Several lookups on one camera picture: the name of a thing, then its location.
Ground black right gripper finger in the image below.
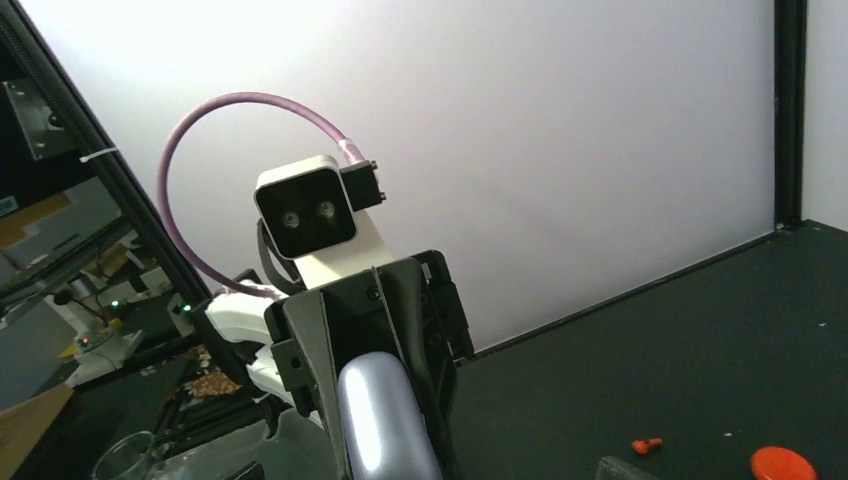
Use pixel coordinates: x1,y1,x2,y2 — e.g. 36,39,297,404
594,456,656,480

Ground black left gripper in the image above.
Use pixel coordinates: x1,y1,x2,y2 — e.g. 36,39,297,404
263,250,475,479

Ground lavender earbud charging case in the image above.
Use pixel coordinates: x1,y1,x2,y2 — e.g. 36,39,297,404
338,352,443,480

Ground small orange plastic piece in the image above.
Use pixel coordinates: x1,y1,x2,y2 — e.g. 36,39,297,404
631,438,664,455

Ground orange round bottle cap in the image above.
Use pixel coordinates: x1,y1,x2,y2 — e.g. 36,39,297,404
750,446,818,480

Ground clear glass cup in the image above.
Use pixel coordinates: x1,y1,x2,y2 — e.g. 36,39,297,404
91,431,155,480

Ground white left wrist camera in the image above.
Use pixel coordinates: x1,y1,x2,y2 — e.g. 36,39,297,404
253,155,393,295

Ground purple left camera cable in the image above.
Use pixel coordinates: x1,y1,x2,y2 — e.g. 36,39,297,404
156,91,367,299

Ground black left rear frame post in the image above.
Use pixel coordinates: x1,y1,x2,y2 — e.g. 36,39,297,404
1,1,211,307

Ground black frame post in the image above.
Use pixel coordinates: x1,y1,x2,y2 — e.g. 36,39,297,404
1,1,211,307
774,0,809,230

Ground black right rear frame post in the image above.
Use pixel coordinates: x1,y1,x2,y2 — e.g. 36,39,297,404
774,0,809,230

